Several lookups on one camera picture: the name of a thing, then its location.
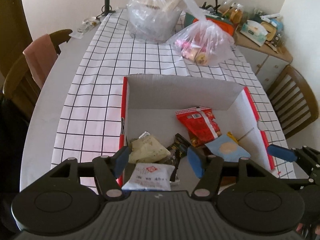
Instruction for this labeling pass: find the red cardboard box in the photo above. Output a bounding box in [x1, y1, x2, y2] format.
[121, 74, 272, 191]

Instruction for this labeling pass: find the tissue box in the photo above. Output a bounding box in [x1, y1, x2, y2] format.
[240, 20, 268, 47]

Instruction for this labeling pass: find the white and blue snack packet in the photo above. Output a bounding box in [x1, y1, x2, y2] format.
[122, 163, 175, 191]

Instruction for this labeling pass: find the red snack bag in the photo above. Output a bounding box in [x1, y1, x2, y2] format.
[175, 107, 222, 147]

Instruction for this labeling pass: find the right wooden chair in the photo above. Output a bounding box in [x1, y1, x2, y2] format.
[266, 64, 319, 139]

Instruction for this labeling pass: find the wooden chair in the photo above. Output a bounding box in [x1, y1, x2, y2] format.
[3, 29, 72, 119]
[266, 64, 319, 139]

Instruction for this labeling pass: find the yellow snack packet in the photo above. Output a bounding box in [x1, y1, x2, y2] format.
[226, 132, 239, 145]

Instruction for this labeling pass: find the amber liquid bottle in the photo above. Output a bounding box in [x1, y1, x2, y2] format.
[229, 4, 244, 26]

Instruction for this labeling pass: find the pink cloth on chair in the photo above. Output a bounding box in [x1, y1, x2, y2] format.
[23, 34, 58, 89]

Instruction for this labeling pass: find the white grid tablecloth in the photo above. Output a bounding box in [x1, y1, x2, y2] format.
[51, 10, 296, 179]

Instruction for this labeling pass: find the light blue snack packet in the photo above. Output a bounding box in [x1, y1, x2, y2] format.
[205, 134, 251, 163]

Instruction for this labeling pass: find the left wooden chair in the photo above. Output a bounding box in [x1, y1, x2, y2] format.
[3, 29, 72, 119]

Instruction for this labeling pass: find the orange green box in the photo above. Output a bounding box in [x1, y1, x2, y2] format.
[183, 12, 235, 36]

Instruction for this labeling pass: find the large clear plastic bag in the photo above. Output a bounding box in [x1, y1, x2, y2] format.
[126, 0, 185, 43]

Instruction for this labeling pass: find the beige snack packet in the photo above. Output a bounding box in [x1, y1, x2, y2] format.
[129, 134, 171, 164]

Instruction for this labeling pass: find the small plastic bag with snacks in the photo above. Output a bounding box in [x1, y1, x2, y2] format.
[167, 0, 234, 66]

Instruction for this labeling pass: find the black snack packet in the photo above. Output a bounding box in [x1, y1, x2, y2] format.
[167, 133, 191, 183]

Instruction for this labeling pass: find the white drawer cabinet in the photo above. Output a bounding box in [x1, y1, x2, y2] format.
[234, 31, 293, 91]

